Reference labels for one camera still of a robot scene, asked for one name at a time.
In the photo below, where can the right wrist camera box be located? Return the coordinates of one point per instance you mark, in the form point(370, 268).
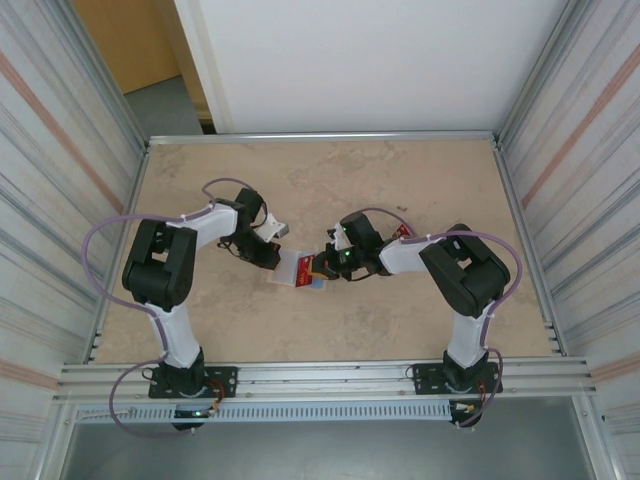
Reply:
point(337, 240)

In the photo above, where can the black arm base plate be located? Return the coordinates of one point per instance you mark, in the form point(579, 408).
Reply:
point(225, 380)
point(425, 380)

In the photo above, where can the corrugated translucent side panel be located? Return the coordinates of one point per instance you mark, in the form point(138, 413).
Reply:
point(50, 150)
point(590, 150)

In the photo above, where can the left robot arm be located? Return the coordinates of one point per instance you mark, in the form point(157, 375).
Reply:
point(155, 270)

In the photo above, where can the aluminium frame post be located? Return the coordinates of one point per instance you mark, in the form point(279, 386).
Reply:
point(537, 75)
point(107, 85)

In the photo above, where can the red VIP card number 848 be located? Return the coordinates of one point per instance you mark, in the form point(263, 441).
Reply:
point(303, 275)

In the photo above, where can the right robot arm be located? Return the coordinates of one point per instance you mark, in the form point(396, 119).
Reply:
point(470, 275)

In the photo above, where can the brown wooden door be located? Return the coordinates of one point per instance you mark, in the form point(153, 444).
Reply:
point(130, 40)

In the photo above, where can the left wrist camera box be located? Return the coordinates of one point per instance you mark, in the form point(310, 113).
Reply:
point(272, 227)

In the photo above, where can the wide aluminium base rail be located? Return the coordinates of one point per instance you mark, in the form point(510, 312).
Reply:
point(325, 385)

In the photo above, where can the grey sheet metal shelf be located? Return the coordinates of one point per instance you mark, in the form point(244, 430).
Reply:
point(325, 450)

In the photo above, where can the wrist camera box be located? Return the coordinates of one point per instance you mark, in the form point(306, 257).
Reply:
point(337, 240)
point(272, 227)

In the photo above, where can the white door frame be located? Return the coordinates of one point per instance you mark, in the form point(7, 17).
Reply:
point(210, 75)

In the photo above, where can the aluminium table end rail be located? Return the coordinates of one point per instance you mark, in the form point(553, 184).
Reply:
point(325, 136)

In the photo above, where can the red VIP card number 828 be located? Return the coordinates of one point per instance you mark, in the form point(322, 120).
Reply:
point(404, 231)

